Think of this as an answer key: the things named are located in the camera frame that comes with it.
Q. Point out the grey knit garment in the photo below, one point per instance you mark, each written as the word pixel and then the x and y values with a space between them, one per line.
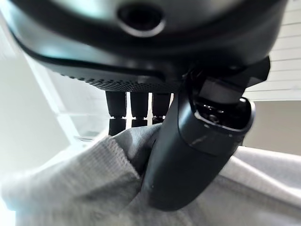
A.
pixel 150 183

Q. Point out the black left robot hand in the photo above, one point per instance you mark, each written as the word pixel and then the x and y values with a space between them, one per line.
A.
pixel 145 51

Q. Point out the white window blind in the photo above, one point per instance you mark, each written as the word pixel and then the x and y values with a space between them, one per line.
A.
pixel 279 61

